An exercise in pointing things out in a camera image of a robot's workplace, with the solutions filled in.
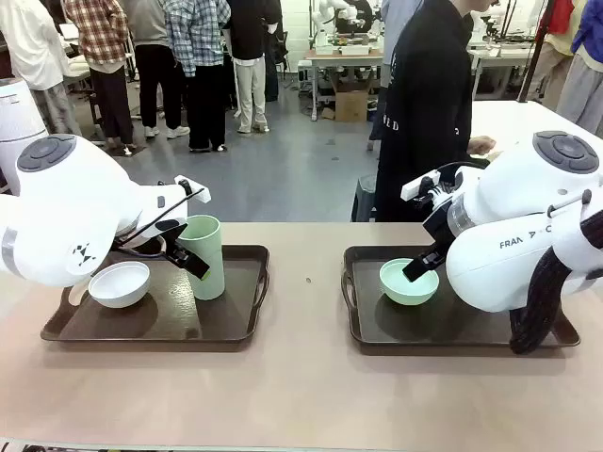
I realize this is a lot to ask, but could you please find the red hanging garment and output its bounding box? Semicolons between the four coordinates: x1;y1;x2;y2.
541;0;577;35

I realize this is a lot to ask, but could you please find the cardboard box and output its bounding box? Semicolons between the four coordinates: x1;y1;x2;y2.
332;89;369;123

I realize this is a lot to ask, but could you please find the mint green bowl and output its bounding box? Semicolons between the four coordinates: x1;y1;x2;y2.
379;257;440;307

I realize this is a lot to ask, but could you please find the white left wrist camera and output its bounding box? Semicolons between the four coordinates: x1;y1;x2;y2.
173;175;211;205

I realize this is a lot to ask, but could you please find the background work table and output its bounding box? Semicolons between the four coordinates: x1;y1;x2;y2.
303;46;385;122

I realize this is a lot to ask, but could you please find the person in blue plaid shirt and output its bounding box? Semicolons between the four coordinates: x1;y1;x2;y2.
162;0;233;154

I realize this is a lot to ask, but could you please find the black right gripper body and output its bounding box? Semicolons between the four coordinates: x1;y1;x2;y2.
422;202;462;258

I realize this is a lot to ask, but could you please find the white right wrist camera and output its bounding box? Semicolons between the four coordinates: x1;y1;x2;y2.
400;170;447;208

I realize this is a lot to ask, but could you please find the person in red plaid shirt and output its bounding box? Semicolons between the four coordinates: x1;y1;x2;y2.
60;0;139;157

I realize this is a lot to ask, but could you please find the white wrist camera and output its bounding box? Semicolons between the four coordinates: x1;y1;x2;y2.
173;175;211;205
400;170;447;208

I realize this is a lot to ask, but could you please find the pale green tall cup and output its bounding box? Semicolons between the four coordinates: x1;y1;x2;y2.
177;215;226;301

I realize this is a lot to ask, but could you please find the grey plastic stool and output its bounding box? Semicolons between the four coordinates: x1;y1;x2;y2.
350;173;379;223

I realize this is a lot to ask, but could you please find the dark brown serving tray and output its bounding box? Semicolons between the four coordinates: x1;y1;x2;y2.
40;243;271;353
342;244;581;357

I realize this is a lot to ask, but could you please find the thin black camera cable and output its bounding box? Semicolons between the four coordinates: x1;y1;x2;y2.
435;161;491;190
122;187;207;239

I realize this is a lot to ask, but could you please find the person in white shirt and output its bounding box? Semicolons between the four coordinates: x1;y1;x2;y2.
0;0;85;138

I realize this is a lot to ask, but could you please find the white bowl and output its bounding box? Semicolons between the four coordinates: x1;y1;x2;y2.
88;261;152;310

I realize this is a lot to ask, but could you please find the person in grey top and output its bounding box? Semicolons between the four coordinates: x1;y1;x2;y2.
122;0;192;140

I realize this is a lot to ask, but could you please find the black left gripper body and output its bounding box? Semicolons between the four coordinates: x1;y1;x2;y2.
140;218;189;258

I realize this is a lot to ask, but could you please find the person's left hand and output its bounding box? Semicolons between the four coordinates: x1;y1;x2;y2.
467;135;496;157

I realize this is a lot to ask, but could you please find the black braided cable bundle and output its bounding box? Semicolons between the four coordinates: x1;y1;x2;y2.
509;190;603;355

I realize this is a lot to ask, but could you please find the white table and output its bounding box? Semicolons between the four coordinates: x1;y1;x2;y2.
469;99;603;159

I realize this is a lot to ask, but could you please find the white air purifier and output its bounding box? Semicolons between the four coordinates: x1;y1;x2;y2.
0;77;49;197

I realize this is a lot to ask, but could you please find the person in beige trousers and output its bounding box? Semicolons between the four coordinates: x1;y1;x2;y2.
225;0;285;136

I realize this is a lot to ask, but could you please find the person in yellow top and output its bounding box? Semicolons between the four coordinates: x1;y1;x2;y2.
523;0;590;115

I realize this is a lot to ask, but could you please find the person in blue top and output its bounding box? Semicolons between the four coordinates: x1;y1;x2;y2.
555;0;603;138

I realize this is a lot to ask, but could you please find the person in black clothes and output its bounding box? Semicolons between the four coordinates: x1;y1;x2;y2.
374;0;475;223

